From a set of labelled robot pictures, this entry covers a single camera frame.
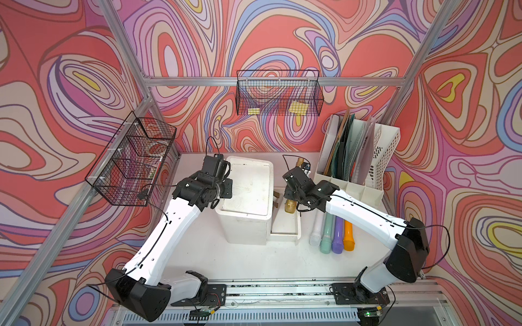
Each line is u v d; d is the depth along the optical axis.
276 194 0.78
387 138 0.98
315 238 0.84
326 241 0.84
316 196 0.55
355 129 1.02
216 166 0.53
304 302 0.73
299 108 0.91
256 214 0.69
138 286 0.37
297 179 0.60
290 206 0.77
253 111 0.82
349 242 0.82
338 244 0.82
